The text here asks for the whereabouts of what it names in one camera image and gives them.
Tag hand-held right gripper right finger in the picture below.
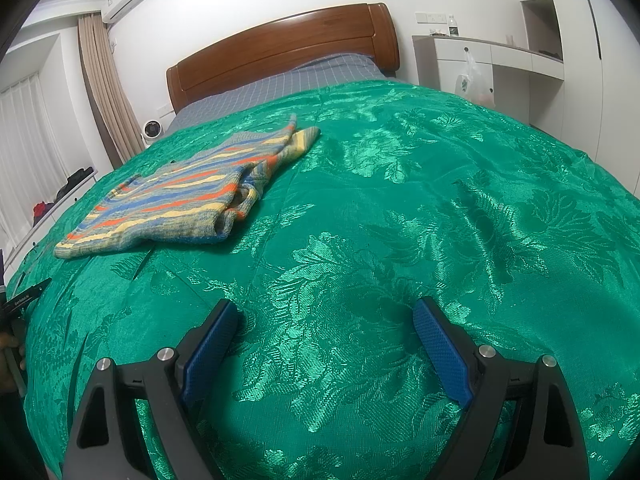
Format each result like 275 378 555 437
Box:
412 296 589 480

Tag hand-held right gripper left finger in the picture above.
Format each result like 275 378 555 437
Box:
62 299 244 480

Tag striped knit sweater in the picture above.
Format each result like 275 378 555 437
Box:
54 114 322 260

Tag dark clothes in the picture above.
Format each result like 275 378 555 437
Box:
54 167 96 201

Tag person's left hand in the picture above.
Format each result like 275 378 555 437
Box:
0 332 27 393

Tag white low cabinet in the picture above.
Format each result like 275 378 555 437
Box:
0 165 98 281

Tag white sheer curtain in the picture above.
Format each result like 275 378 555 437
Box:
0 72 68 251

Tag green patterned blanket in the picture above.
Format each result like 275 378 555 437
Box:
0 80 640 480

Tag white round fan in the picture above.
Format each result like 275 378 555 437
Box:
140 119 162 147

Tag beige curtain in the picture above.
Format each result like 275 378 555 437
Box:
77 12 146 168

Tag clear plastic bag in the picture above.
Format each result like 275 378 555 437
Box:
454 50 496 108

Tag grey checked bedsheet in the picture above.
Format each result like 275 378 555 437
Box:
165 52 388 133

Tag white wardrobe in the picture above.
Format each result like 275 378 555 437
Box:
520 0 640 186

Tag wooden headboard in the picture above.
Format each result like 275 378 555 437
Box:
166 2 399 115

